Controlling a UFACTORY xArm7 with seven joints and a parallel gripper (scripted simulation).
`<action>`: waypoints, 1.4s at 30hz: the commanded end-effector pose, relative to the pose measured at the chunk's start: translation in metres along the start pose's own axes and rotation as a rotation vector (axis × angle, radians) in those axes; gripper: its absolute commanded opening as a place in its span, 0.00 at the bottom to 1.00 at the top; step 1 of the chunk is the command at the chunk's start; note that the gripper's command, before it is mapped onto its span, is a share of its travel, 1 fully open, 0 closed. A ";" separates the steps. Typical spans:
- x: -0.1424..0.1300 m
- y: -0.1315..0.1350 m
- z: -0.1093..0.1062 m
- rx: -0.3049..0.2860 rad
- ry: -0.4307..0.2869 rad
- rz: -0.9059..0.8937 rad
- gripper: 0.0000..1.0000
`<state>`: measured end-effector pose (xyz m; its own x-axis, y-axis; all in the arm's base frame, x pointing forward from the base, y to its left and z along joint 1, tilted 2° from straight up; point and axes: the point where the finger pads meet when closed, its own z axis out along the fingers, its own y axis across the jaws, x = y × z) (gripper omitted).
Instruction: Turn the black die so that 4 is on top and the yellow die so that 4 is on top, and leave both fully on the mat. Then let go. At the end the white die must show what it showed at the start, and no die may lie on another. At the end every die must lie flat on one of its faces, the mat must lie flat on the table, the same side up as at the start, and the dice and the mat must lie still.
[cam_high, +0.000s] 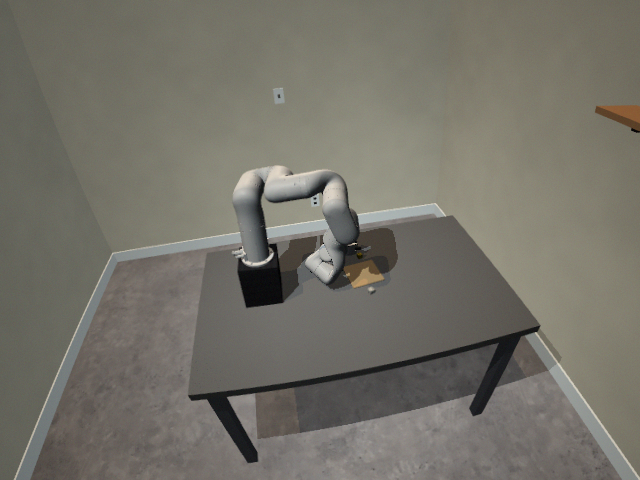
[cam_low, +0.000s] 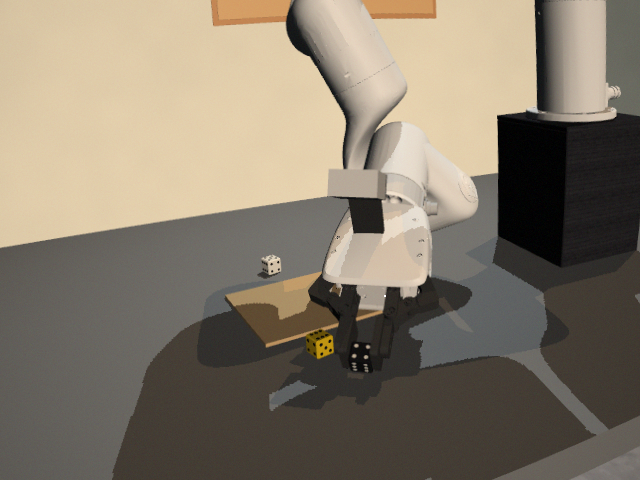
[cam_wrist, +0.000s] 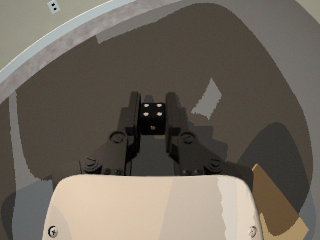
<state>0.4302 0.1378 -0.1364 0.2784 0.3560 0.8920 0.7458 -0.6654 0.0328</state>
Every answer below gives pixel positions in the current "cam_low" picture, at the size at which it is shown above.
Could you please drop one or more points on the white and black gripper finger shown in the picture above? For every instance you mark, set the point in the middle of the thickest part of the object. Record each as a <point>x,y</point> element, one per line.
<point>340,307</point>
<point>396,313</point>

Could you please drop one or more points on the orange flat mat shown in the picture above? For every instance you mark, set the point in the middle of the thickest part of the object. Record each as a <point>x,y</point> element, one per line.
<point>282,311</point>

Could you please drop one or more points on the cream die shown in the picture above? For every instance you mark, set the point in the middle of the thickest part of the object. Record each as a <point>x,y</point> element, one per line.
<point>271,264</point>

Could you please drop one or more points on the yellow die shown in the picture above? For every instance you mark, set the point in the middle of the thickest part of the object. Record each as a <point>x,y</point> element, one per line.
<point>319,343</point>

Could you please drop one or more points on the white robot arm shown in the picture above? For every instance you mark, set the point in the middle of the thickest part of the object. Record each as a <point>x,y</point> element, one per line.
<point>366,82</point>

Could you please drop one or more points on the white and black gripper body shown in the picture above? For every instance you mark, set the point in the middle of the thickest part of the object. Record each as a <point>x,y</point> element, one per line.
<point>401,257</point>

